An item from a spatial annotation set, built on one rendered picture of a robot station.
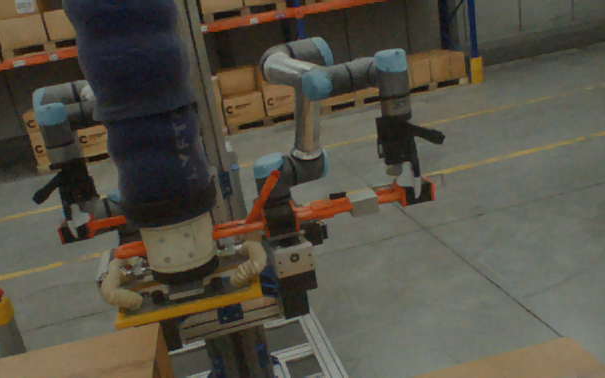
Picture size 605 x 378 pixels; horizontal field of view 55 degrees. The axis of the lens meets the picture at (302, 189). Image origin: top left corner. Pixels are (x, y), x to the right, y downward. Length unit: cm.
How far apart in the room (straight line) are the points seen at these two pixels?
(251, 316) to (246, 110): 673
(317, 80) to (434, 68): 817
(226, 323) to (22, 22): 700
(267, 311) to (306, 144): 63
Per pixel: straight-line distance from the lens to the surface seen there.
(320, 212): 144
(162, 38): 129
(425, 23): 1085
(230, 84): 912
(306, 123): 195
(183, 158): 132
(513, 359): 211
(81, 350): 180
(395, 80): 141
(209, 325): 216
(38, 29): 868
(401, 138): 146
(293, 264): 196
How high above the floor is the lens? 179
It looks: 18 degrees down
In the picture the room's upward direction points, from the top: 10 degrees counter-clockwise
